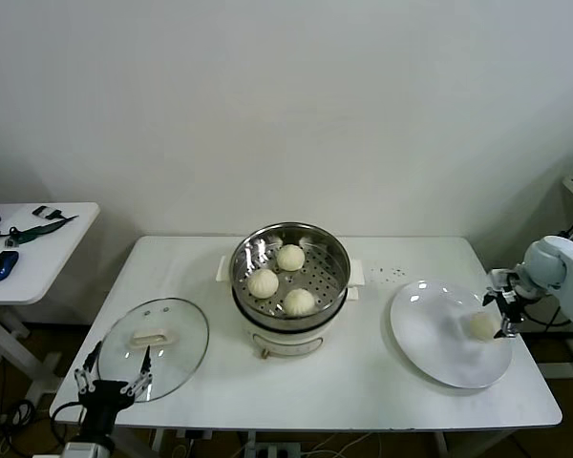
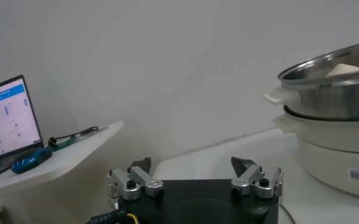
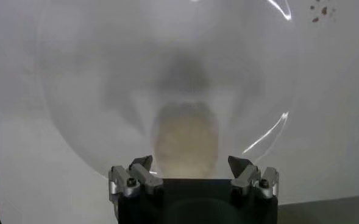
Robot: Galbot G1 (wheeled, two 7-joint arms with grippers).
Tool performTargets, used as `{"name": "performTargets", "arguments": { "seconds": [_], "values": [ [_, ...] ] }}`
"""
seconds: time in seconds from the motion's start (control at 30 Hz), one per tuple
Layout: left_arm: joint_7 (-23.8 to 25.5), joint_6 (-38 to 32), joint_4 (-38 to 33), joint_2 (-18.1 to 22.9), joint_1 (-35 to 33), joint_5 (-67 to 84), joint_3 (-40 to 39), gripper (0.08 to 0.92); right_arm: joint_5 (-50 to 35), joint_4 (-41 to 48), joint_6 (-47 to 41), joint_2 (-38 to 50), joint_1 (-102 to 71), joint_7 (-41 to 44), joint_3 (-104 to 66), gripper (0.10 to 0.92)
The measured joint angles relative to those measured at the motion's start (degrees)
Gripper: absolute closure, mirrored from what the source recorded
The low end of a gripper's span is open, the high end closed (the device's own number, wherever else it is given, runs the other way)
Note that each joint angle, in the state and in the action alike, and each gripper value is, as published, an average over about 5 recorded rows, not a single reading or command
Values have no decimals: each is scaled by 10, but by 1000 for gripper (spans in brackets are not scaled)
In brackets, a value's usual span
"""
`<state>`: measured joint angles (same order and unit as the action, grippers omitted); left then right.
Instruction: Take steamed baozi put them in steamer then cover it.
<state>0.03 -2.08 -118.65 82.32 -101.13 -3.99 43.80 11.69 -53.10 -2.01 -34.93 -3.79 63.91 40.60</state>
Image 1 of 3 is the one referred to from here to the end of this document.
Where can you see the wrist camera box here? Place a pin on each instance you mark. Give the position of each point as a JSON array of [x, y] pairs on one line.
[[501, 279], [76, 451]]

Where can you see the white furniture foot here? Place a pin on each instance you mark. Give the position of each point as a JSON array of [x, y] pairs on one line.
[[563, 371]]

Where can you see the perforated steel steamer basket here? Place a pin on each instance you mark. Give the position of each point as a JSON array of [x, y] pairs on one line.
[[329, 281]]

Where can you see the large white plate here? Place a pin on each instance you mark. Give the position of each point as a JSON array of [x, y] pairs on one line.
[[425, 324]]

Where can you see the blue computer mouse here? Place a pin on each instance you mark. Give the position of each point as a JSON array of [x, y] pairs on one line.
[[2, 264]]

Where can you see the white steamed baozi bun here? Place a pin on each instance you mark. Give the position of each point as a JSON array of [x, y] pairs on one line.
[[299, 302], [482, 327], [291, 257], [262, 283]]

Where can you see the grey power strip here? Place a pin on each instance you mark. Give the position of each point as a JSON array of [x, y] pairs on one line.
[[274, 451]]

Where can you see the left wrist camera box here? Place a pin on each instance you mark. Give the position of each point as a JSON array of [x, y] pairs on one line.
[[76, 451]]

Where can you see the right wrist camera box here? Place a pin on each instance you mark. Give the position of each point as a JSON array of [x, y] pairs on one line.
[[501, 279]]

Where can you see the small black white device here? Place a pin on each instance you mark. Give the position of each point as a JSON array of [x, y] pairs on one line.
[[45, 211]]

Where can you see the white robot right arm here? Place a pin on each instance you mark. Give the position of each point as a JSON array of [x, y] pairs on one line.
[[549, 260]]

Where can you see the white table underframe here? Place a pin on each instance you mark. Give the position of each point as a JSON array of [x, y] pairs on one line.
[[251, 436]]

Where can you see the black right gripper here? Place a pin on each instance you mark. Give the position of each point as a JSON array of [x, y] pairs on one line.
[[513, 305]]

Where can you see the small white side table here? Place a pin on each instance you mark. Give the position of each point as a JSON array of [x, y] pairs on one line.
[[43, 257]]

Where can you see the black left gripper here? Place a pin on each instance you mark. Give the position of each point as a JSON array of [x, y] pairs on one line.
[[102, 405]]

